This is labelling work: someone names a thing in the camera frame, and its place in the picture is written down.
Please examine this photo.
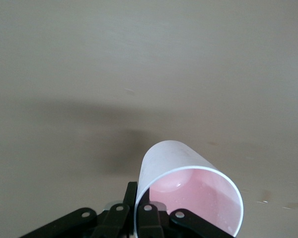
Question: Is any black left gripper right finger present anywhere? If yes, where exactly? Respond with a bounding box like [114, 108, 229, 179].
[135, 189, 233, 238]

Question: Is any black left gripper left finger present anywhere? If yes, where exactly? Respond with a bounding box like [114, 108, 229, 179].
[19, 182, 138, 238]

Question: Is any pink plastic cup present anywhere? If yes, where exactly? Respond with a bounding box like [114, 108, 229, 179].
[134, 140, 244, 238]

